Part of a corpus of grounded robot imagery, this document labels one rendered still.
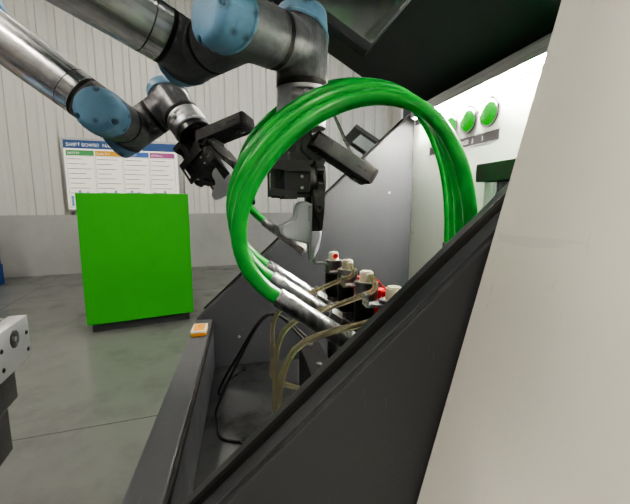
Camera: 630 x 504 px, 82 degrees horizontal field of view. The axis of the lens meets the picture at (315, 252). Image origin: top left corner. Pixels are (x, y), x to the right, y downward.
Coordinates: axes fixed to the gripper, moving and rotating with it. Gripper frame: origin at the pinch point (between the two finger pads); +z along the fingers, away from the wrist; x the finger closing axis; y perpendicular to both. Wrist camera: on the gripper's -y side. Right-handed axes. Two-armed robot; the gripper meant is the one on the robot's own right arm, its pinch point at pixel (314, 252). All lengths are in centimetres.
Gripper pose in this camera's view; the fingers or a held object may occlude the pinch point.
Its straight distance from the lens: 57.2
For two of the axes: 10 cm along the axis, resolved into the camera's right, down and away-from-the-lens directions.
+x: 1.9, 1.4, -9.7
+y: -9.8, 0.2, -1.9
